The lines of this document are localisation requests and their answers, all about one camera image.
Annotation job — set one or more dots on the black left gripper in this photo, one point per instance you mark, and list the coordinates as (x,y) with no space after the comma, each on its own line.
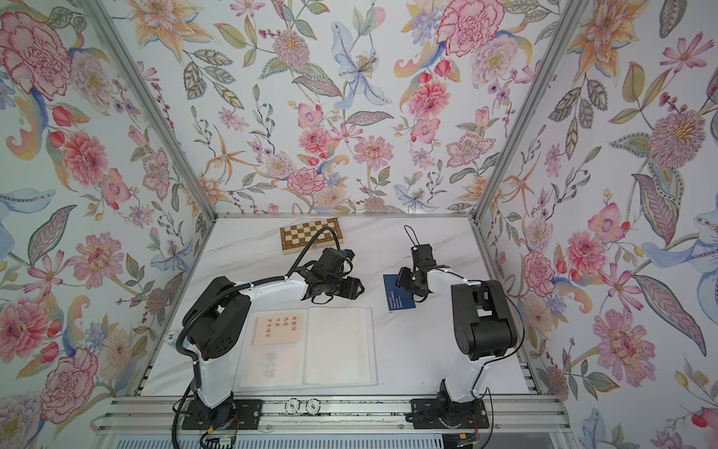
(352,287)

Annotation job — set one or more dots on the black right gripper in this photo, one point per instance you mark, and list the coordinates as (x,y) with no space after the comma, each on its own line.
(402,280)

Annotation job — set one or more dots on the dark blue card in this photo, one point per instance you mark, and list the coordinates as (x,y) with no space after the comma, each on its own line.
(397,298)

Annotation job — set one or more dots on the white photo album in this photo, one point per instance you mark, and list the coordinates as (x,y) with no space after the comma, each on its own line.
(338,350)

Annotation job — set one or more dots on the pale beige card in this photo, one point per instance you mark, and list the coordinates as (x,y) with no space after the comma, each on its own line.
(279,327)

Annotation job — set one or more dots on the beige card red characters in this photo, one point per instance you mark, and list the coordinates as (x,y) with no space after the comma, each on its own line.
(273,367)

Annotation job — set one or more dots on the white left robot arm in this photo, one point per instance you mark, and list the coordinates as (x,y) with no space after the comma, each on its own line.
(212,327)

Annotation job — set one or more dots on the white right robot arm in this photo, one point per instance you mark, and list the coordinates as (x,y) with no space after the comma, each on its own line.
(485,331)

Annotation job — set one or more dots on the wooden folding chess board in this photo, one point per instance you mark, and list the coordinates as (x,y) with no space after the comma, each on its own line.
(295,238)

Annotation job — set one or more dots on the small blue white object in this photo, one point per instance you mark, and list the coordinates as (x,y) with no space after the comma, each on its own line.
(171,337)

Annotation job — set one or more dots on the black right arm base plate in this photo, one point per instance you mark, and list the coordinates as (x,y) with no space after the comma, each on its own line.
(449,412)

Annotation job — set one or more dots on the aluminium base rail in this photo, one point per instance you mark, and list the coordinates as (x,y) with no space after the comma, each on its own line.
(500,421)

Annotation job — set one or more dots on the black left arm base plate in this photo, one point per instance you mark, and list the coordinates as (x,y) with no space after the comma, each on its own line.
(232,414)

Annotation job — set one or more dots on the aluminium corner post right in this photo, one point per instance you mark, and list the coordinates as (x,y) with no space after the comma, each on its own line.
(566,25)

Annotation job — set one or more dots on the aluminium corner post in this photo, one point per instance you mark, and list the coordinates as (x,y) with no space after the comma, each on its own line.
(110,37)
(566,25)

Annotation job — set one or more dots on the aluminium corner post left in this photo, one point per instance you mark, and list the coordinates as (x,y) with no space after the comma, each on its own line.
(110,37)

